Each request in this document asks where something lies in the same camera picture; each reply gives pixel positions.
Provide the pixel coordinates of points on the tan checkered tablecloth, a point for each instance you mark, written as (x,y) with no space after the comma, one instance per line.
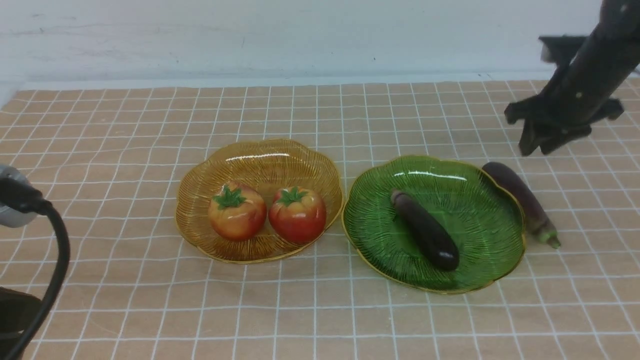
(111,160)

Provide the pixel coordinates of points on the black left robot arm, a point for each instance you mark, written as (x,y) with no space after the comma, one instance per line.
(17,312)

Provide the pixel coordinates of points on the amber ribbed plastic plate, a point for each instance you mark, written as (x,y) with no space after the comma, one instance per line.
(265,166)

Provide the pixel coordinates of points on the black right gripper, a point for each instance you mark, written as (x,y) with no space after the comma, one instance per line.
(589,69)

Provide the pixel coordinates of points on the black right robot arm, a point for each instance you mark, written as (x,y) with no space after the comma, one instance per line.
(611,12)

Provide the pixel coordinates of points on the green ribbed plastic plate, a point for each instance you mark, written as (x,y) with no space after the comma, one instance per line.
(484,221)

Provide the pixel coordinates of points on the purple toy eggplant green stem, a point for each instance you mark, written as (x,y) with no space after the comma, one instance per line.
(538,225)

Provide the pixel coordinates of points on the dark purple toy eggplant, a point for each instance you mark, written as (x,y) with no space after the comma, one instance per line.
(431,238)

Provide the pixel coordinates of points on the red-orange toy tomato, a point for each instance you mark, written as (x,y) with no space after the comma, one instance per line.
(298,214)
(237,212)

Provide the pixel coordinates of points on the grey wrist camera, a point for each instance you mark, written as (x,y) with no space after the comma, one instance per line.
(14,191)

